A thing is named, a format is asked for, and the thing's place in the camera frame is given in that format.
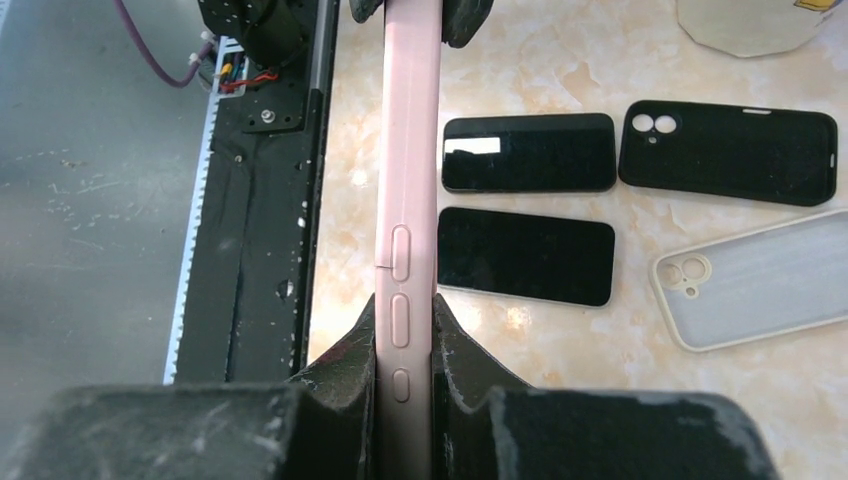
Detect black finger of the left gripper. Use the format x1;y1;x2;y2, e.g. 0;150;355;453
442;0;494;48

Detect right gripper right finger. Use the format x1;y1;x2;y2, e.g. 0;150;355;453
432;297;778;479

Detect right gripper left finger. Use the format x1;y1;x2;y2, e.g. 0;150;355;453
1;304;376;479

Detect black smartphone silver edge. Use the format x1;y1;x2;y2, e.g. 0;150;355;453
437;207;616;307

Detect white cased phone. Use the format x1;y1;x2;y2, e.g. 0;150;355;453
374;1;442;479

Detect white phone case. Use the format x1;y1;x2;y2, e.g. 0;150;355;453
649;210;847;352

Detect black phone case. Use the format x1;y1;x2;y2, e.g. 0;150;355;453
618;100;838;207

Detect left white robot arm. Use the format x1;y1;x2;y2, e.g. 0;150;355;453
198;0;494;67

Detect white cup brown lid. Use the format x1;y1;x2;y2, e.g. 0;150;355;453
676;0;847;58

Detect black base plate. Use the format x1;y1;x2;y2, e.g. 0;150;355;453
174;1;339;382

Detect grey slotted cable duct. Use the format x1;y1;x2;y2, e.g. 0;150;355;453
162;36;242;385

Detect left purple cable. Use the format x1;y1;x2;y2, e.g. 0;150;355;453
112;0;217;90

